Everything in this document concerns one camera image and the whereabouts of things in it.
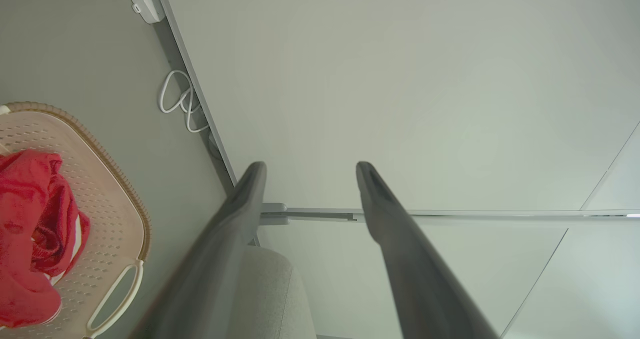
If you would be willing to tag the red cloth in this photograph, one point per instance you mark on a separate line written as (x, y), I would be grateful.
(30, 214)

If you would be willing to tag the grey fabric chair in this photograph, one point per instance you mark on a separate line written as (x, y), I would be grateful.
(272, 294)

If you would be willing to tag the beige perforated laundry basket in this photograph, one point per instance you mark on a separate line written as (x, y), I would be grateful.
(107, 214)

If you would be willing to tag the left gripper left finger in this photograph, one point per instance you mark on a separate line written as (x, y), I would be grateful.
(220, 259)

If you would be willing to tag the grey partition base trim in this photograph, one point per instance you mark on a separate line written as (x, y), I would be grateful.
(192, 79)

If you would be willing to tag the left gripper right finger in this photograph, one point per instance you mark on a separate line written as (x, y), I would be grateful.
(415, 279)

